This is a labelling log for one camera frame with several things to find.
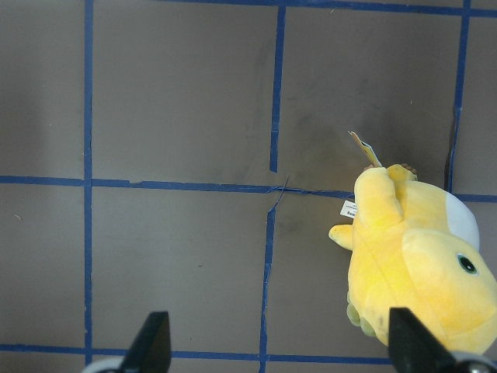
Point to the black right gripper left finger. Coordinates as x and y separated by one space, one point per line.
151 349

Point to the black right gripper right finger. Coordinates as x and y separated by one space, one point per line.
413 348

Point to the yellow plush dinosaur toy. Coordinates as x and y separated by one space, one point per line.
414 245

